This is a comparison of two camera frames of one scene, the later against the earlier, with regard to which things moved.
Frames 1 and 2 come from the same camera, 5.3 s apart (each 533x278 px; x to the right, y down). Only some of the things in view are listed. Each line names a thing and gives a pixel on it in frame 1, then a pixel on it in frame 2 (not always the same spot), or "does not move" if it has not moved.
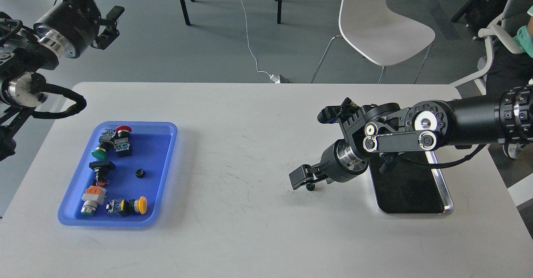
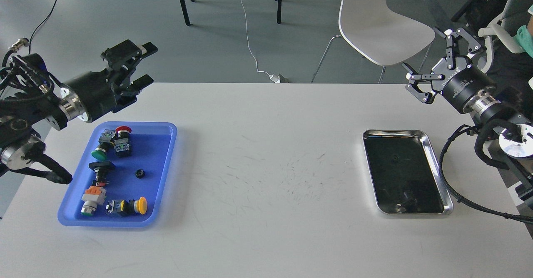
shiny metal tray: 407,188 does not move
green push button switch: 100,152 does not move
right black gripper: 338,163 → 459,85
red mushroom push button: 121,146 does not move
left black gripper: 72,25 → 94,94
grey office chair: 514,16 does not move
